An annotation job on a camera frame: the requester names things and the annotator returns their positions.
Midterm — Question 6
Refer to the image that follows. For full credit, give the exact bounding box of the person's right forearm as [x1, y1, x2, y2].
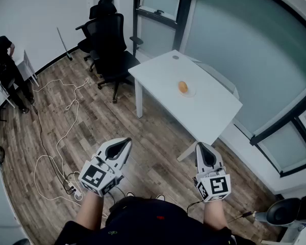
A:
[202, 198, 230, 231]

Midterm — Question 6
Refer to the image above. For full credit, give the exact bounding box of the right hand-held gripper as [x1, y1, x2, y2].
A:
[193, 142, 232, 203]

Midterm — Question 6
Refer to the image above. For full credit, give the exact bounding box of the black cable with plug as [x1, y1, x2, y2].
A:
[226, 210, 253, 224]

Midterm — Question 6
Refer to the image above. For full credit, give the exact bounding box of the person's black clothing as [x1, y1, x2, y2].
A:
[58, 197, 257, 245]

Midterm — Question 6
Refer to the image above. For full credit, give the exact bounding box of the person's left forearm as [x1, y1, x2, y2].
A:
[75, 190, 105, 231]

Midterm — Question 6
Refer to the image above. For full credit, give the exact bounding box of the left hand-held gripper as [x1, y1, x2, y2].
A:
[78, 137, 133, 198]

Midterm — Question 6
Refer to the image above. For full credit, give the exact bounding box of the white cabinet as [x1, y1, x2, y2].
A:
[0, 159, 25, 245]

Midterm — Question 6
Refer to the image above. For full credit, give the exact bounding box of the clear glass plate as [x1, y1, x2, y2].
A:
[177, 84, 196, 98]

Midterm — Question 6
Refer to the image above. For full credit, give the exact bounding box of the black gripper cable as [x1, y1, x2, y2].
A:
[185, 199, 205, 212]

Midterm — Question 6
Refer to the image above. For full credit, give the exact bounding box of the white floor cable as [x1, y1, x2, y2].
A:
[31, 77, 90, 207]

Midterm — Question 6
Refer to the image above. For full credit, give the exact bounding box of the grey long-handled broom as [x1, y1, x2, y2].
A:
[56, 27, 73, 61]

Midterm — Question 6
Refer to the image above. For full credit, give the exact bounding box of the small white side table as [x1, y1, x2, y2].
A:
[16, 49, 40, 88]

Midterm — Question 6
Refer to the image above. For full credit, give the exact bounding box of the white power strip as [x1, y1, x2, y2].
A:
[67, 183, 84, 202]

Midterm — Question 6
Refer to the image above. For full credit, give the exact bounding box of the black mesh office chair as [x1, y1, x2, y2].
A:
[90, 12, 144, 104]
[75, 0, 118, 73]

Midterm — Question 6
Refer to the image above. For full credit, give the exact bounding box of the grey round device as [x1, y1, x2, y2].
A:
[254, 197, 303, 227]

